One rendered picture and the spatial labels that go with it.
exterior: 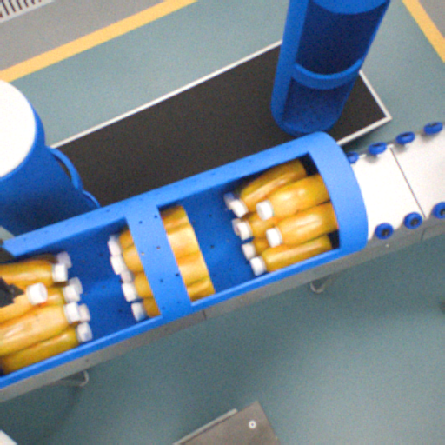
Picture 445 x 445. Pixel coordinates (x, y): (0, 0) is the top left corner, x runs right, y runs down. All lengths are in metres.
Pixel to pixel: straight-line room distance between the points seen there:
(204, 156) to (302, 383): 0.96
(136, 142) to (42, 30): 0.75
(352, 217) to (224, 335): 1.23
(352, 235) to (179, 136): 1.30
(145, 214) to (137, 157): 1.22
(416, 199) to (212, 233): 0.53
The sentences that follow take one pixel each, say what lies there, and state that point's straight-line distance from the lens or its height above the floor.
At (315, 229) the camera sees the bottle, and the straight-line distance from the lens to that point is 1.31.
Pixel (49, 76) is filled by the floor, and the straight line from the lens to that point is 2.82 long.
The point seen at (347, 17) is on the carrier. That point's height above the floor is 0.57.
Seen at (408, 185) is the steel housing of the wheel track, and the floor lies 0.92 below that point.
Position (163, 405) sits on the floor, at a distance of 2.39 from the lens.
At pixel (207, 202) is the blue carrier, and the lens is 1.44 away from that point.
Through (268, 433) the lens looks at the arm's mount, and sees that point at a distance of 1.31.
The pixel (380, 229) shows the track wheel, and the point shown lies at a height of 0.98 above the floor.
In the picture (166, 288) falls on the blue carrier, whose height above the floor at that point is 1.20.
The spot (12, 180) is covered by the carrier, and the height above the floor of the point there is 1.00.
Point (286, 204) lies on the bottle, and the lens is 1.29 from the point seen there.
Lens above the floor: 2.38
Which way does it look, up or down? 74 degrees down
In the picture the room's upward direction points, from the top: 1 degrees clockwise
